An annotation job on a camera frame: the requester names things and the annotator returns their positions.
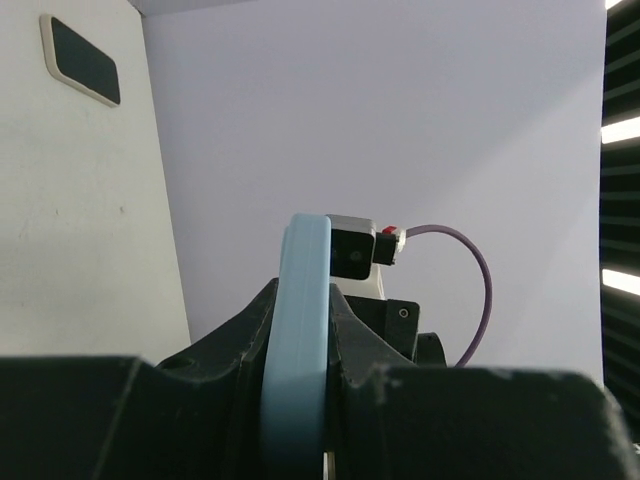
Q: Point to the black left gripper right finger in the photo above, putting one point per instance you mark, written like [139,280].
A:
[392,419]

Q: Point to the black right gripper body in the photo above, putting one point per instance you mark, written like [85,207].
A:
[397,323]

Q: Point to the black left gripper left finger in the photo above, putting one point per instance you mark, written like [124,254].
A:
[195,415]

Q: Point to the phone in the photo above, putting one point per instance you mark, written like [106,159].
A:
[78,63]
[293,396]

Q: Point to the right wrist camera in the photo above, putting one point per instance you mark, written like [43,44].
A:
[358,251]

